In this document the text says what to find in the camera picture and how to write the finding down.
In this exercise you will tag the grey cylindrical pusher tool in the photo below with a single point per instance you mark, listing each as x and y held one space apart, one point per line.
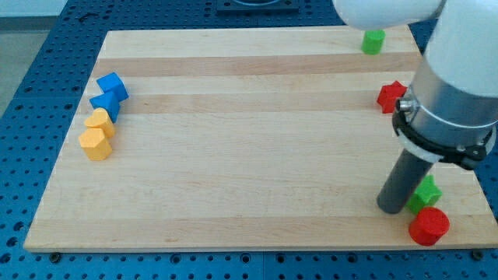
402 182

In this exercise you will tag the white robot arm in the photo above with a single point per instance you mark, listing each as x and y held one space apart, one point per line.
449 112

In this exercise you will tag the green star block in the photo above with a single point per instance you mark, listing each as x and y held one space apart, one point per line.
426 194

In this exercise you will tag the red star block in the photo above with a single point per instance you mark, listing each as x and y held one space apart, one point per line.
388 95

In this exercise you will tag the red cylinder block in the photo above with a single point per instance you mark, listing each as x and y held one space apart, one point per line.
429 226

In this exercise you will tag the green cylinder block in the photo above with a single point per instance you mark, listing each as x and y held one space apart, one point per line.
373 41

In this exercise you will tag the wooden board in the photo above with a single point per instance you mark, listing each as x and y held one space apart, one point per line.
233 139

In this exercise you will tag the blue cube block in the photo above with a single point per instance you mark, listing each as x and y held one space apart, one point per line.
113 83

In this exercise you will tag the yellow heart block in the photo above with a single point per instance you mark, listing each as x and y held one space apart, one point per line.
100 119

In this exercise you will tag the yellow hexagon block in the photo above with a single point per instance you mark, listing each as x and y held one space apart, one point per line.
95 144

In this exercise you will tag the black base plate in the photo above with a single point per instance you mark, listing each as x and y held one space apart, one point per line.
258 6

